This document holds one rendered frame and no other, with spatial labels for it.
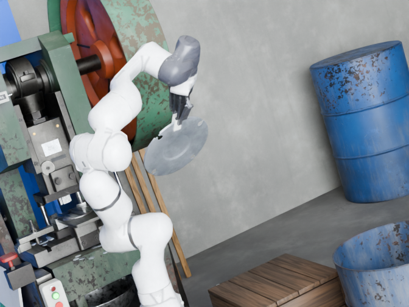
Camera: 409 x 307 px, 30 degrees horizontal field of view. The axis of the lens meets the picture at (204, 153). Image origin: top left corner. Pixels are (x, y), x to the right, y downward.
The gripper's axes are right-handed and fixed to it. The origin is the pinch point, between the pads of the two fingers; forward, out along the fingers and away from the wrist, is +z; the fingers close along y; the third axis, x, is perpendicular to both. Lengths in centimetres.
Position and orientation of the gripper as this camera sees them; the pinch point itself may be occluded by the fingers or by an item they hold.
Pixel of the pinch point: (176, 122)
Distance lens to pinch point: 279.8
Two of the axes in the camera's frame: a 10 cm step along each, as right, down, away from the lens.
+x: -8.1, 3.4, -4.7
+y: -5.6, -6.6, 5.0
